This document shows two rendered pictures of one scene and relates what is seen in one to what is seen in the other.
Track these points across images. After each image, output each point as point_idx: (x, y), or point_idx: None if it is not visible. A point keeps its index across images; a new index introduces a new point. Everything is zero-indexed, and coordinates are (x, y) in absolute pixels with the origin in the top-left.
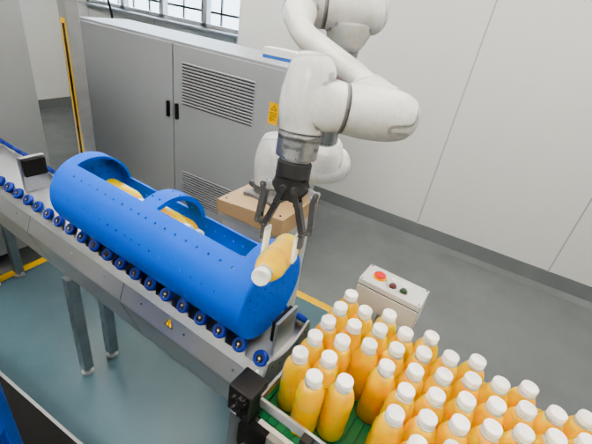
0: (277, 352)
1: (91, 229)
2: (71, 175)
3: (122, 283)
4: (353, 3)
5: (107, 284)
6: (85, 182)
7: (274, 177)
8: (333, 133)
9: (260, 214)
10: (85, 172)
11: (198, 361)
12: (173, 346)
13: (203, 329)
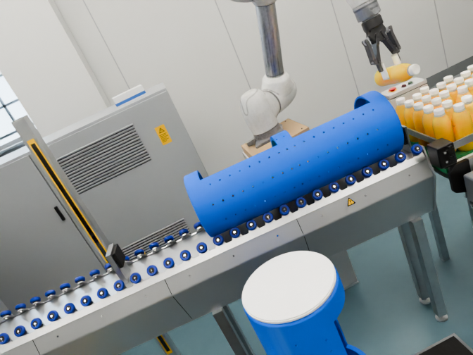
0: None
1: (257, 198)
2: (207, 186)
3: (295, 220)
4: None
5: (285, 237)
6: (224, 177)
7: (369, 33)
8: (282, 62)
9: (375, 58)
10: (214, 175)
11: (386, 198)
12: (358, 220)
13: (373, 177)
